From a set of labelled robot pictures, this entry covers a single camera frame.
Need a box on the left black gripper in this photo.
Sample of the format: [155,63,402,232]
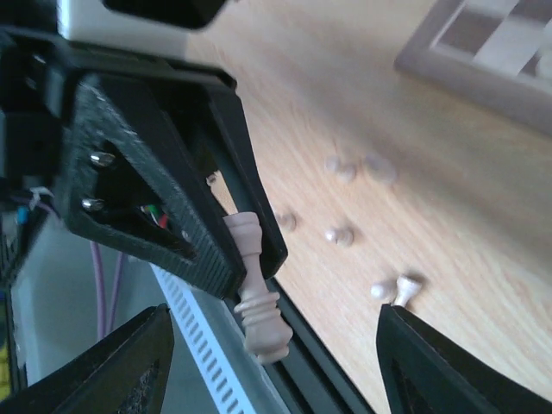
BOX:
[1,25,82,207]

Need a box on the light chess bishop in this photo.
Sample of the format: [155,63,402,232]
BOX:
[223,212,293,365]

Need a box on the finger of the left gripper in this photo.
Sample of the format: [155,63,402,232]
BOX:
[62,74,245,298]
[77,59,287,279]

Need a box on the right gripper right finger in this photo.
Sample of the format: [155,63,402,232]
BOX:
[376,304,551,413]

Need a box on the light lying chess piece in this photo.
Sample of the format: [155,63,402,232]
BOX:
[392,273,425,307]

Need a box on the light blue cable duct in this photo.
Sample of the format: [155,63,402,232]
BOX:
[151,265,255,414]

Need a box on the light chess pawn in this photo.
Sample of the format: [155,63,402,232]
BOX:
[370,279,396,301]
[324,227,354,246]
[275,213,297,231]
[324,155,357,183]

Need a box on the wooden chessboard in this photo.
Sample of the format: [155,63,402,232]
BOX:
[395,1,551,134]

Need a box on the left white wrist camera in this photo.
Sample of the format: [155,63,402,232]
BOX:
[55,0,242,60]

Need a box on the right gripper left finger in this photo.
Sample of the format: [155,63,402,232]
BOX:
[1,304,174,413]

